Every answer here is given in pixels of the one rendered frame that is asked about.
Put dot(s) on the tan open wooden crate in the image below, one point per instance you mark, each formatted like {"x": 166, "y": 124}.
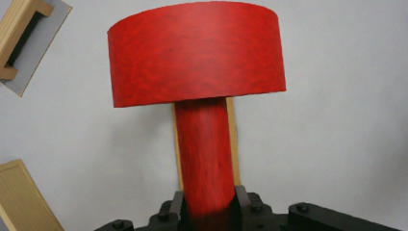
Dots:
{"x": 22, "y": 207}

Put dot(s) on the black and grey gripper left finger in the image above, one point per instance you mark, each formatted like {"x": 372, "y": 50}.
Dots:
{"x": 172, "y": 217}

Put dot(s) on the wooden cradle stand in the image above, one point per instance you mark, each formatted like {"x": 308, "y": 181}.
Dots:
{"x": 233, "y": 140}

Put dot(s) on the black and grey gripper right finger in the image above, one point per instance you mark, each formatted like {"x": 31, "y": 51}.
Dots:
{"x": 301, "y": 216}

